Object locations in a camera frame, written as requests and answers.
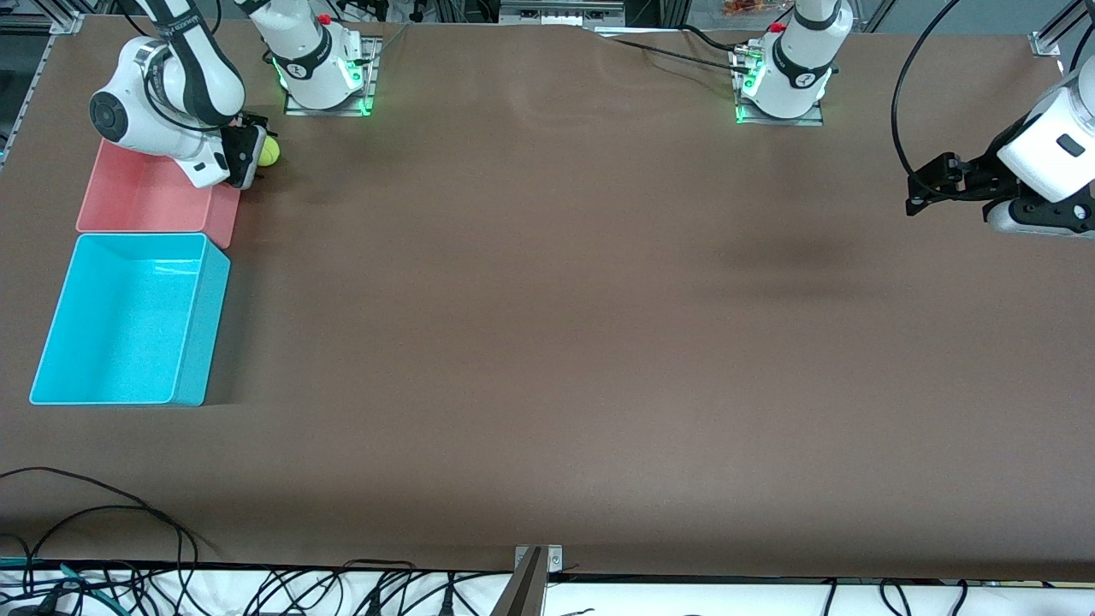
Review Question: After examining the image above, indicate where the grey metal box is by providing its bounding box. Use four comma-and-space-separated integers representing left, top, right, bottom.
498, 0, 625, 27

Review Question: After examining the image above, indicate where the pink plastic bin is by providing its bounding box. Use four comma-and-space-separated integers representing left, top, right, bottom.
75, 137, 245, 250

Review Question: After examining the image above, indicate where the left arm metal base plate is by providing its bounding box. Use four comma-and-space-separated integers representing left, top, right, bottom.
733, 47, 827, 127

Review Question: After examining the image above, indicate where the black base cable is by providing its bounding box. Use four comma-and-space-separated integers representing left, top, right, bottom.
612, 38, 747, 74
680, 24, 741, 52

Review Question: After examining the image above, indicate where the blue plastic bin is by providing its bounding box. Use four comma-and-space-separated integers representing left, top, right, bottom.
29, 232, 232, 407

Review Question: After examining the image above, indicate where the silver metal bracket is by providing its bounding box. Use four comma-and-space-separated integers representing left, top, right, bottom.
514, 545, 564, 572

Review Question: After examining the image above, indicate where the long black loose cable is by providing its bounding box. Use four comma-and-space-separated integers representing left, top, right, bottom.
0, 505, 187, 591
0, 466, 222, 561

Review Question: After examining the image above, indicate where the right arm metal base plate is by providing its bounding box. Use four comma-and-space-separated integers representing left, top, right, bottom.
283, 36, 378, 117

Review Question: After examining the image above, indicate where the teal cable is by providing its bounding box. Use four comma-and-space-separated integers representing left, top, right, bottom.
0, 556, 116, 613

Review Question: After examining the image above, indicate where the dark grey metal bar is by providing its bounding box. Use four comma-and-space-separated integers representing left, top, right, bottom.
489, 548, 548, 616

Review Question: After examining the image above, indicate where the aluminium frame profile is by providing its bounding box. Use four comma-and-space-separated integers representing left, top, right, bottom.
1029, 0, 1095, 58

